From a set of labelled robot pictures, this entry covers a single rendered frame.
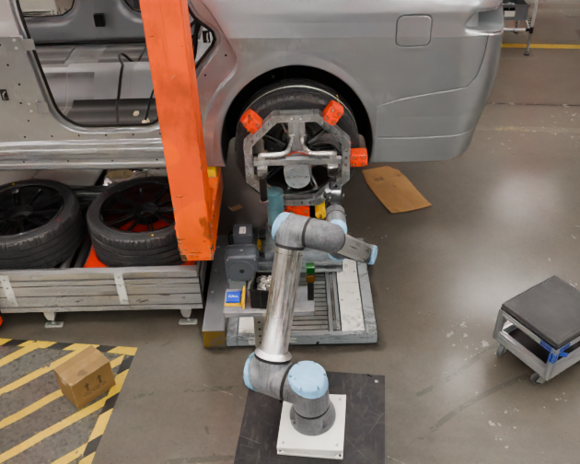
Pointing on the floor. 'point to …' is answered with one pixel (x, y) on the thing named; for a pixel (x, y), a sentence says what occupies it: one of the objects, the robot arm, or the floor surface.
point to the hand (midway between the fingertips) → (332, 184)
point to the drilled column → (258, 330)
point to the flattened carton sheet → (394, 190)
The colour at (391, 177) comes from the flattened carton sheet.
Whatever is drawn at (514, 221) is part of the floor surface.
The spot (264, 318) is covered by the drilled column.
